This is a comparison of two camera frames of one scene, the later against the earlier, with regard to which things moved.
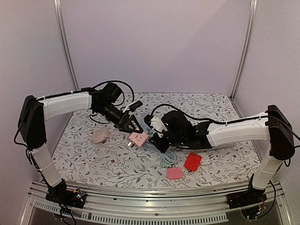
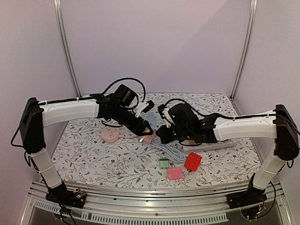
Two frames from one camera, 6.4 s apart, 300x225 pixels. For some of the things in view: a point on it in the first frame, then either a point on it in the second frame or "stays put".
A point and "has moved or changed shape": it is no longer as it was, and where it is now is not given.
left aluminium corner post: (58, 9) stays put
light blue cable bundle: (168, 156) has moved or changed shape
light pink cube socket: (138, 138) has moved or changed shape
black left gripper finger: (133, 125) → (144, 127)
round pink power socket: (100, 135) → (109, 134)
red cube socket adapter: (192, 161) stays put
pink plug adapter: (174, 173) stays put
